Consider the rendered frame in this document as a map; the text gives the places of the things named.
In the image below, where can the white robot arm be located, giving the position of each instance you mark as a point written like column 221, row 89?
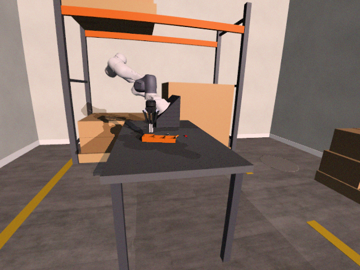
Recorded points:
column 144, row 85

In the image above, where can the orange rack of bins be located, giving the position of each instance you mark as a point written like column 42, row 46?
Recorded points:
column 156, row 138

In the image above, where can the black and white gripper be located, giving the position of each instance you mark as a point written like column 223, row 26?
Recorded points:
column 150, row 108

